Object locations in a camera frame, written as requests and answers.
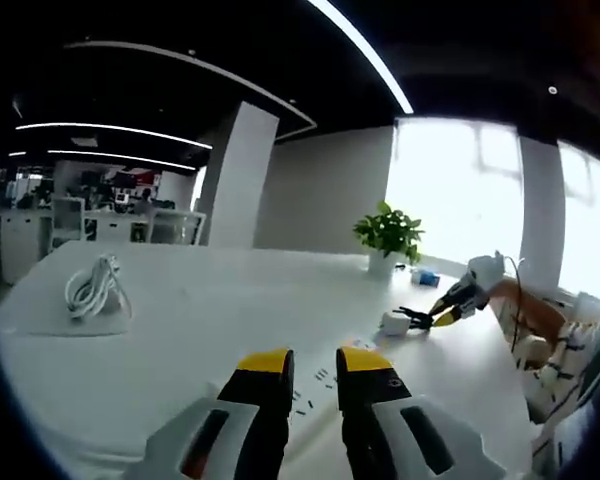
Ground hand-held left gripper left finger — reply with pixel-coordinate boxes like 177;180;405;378
142;348;296;480

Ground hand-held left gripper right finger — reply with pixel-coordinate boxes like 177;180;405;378
335;346;507;480

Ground white power strip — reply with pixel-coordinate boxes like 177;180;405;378
207;335;397;441

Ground white charger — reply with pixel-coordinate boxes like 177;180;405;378
381;310;411;338

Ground white desk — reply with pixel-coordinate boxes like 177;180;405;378
0;242;549;480

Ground ceiling light strip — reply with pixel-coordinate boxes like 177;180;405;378
307;0;414;114

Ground blue tissue box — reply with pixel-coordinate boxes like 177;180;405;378
411;268;442;289

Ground green potted plant white pot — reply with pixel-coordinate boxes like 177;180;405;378
351;200;426;277

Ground white office workstations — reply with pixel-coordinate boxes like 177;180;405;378
0;194;209;251

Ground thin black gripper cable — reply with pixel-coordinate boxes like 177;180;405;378
508;256;527;354

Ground white coiled cable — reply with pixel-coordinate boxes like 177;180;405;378
63;251;134;322

